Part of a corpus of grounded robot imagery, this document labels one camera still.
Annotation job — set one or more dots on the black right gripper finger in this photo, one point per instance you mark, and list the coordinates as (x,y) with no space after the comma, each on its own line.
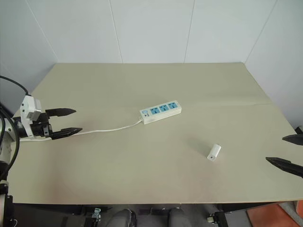
(286,165)
(296,139)

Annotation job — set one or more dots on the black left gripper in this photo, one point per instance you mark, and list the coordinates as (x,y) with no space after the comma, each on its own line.
(39,128)

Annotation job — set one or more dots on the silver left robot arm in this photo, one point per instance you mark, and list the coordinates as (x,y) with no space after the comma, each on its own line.
(6,132)

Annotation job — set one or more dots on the white plug adapter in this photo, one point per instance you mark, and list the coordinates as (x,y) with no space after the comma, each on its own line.
(214,152)

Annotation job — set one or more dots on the white power strip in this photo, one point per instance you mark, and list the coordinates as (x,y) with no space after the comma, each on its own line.
(161,112)

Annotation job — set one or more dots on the dark object beside table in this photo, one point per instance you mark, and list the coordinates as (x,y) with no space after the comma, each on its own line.
(299,130)

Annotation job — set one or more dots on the silver clamp under table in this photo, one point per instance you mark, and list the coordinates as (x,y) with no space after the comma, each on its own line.
(96,212)

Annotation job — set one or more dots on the grey rounded shape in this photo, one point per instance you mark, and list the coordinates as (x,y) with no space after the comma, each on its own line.
(124,217)

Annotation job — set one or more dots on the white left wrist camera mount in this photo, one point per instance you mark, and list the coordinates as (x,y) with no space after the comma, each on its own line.
(27,106)

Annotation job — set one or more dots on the black white bracket under table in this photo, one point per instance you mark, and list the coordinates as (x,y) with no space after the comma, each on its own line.
(214,217)

